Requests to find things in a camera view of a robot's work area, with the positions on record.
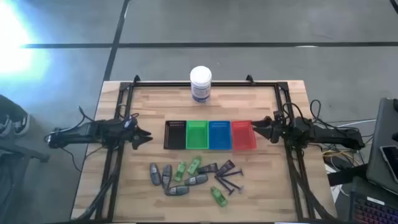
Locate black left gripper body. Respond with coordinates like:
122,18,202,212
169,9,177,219
121,123,142,147

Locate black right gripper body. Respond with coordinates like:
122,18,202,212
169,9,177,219
268,121,286,144

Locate grey travel bottle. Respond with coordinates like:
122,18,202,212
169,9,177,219
160,164,174,190
183,173,210,187
149,162,162,187
164,185,190,197

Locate green travel bottle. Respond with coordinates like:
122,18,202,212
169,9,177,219
210,185,229,208
187,156,203,177
173,161,188,183

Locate black travel toothbrush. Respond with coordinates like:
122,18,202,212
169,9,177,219
214,175,235,197
218,168,244,179
221,177,245,194

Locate red plastic basket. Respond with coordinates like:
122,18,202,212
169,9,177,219
231,120,258,151

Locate black plastic basket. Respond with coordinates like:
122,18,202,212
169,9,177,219
163,120,188,151

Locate blue plastic basket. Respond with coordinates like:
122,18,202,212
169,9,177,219
208,120,233,151

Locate green plastic basket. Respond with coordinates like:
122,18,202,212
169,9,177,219
185,120,210,151

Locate white plastic wipes canister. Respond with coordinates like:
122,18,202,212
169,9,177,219
189,65,213,104

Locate grey laptop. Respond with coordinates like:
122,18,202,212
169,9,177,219
366,97,398,196

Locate black chair base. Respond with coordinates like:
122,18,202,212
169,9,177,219
0,136,51,224

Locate person's shoe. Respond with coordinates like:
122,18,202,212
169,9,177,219
0,113,31,139

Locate black smartphone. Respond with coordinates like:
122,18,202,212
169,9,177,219
379,145,398,185

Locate backlit keyboard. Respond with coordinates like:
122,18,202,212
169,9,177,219
349,190,398,224

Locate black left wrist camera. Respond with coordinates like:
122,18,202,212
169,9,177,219
123,116,138,129

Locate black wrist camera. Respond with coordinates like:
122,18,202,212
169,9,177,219
272,110,286,124
123,116,138,129

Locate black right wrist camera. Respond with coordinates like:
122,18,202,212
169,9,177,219
272,110,286,124

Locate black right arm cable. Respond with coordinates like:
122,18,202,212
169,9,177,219
281,99,330,128

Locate black metal rig frame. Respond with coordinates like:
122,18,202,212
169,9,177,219
76,74,337,224

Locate yellow cable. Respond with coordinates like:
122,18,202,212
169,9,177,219
322,150,354,160

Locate black strap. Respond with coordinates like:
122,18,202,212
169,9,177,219
327,164,369,187

